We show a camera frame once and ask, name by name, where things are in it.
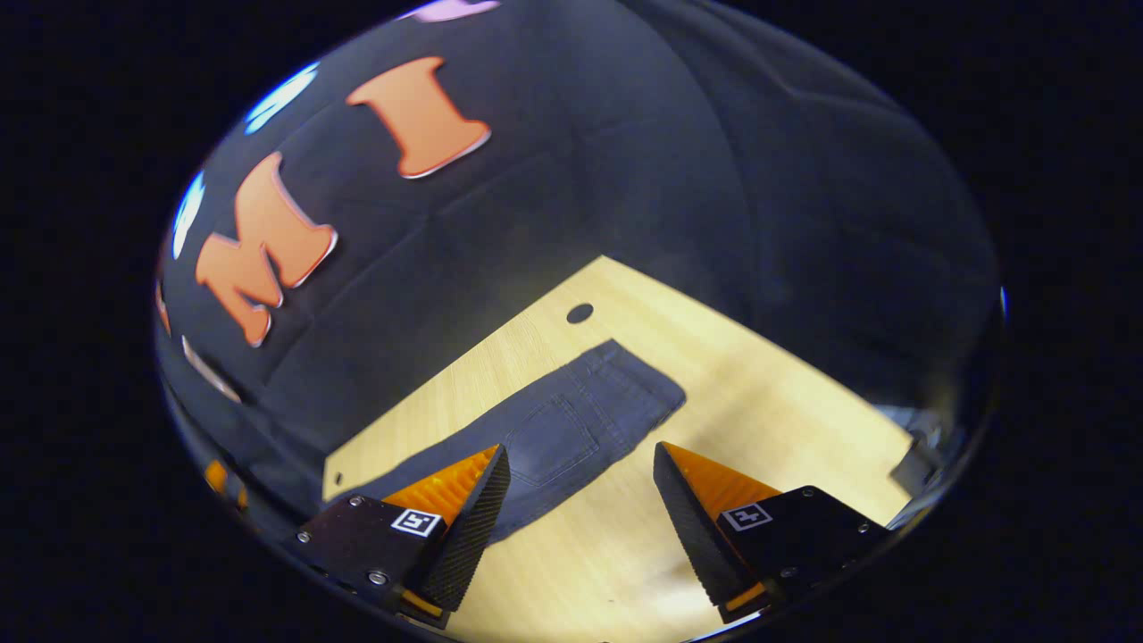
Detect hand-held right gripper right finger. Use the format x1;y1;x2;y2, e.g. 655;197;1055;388
653;439;894;626

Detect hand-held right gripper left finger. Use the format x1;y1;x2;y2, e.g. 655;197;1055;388
293;442;513;622

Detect dark blue jeans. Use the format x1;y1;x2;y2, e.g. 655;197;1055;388
344;339;688;546

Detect grey metal object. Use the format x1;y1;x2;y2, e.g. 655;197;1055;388
889;406;952;503

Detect black backdrop cloth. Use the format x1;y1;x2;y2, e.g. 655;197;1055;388
154;0;1001;528

